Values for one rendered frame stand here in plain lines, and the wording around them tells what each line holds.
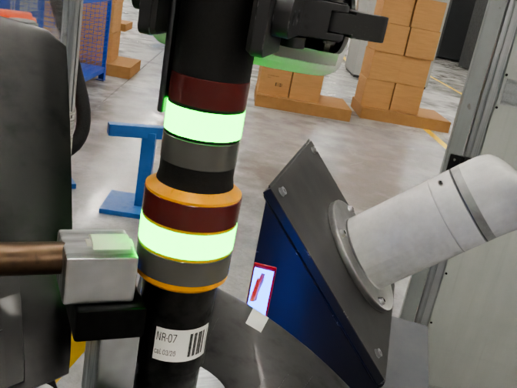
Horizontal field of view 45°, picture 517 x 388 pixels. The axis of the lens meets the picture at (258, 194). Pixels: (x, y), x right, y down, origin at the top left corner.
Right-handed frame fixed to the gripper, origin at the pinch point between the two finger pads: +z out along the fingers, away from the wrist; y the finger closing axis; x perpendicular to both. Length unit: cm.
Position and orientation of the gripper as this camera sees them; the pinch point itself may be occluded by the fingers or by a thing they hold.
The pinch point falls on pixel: (217, 3)
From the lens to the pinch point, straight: 26.5
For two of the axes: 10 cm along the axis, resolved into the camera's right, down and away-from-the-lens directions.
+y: -9.6, -2.3, 1.4
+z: -2.0, 2.8, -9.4
